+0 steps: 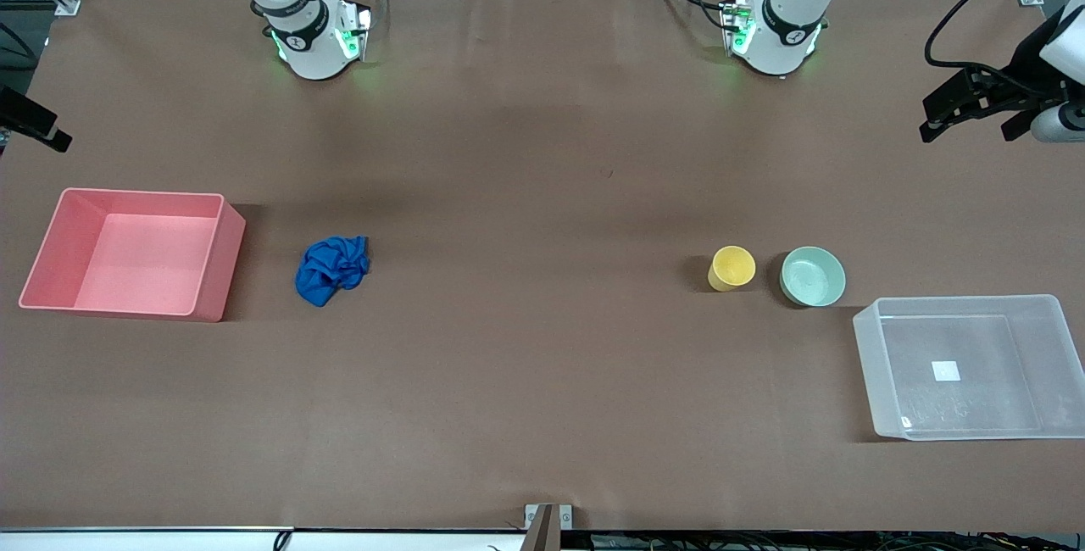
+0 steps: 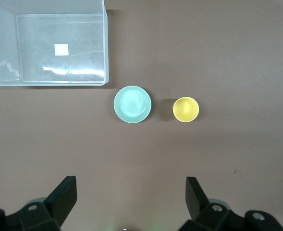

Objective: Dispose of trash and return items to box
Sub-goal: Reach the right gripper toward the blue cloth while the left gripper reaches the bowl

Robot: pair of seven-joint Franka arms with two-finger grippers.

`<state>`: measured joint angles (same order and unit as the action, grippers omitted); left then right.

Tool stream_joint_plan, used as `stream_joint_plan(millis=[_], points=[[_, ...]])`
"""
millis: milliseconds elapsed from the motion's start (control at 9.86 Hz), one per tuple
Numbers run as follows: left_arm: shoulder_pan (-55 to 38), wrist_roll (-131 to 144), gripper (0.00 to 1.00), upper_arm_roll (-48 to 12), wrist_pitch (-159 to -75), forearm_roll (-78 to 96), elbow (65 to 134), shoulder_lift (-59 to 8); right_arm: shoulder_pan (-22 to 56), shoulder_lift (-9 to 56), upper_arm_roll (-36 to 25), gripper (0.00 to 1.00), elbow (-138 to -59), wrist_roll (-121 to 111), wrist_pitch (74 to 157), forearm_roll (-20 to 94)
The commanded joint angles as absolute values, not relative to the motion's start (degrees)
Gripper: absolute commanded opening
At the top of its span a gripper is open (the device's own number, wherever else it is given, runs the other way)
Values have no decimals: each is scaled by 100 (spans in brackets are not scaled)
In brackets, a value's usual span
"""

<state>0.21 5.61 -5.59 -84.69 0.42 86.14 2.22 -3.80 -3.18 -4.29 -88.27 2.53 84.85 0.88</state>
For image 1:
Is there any blue cloth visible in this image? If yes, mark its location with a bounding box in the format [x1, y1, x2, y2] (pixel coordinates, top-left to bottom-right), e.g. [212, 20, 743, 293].
[295, 235, 371, 308]

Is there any pink plastic bin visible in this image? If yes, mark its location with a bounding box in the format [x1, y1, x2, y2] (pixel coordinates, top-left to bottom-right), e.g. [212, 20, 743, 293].
[19, 187, 247, 323]

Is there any mint green bowl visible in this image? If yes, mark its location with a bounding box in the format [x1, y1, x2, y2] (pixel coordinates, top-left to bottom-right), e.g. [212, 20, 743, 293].
[780, 246, 847, 308]

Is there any metal table edge bracket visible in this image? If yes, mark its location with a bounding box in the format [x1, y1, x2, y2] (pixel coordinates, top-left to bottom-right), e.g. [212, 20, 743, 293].
[523, 504, 574, 551]

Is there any clear plastic storage box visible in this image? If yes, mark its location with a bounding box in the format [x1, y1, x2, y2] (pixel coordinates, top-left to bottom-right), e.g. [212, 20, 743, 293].
[853, 294, 1085, 442]

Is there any yellow plastic cup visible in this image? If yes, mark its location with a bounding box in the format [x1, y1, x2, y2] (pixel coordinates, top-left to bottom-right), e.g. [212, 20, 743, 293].
[708, 246, 757, 292]

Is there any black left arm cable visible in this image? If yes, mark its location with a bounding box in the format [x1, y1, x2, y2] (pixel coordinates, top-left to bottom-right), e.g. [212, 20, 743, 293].
[924, 0, 1085, 98]

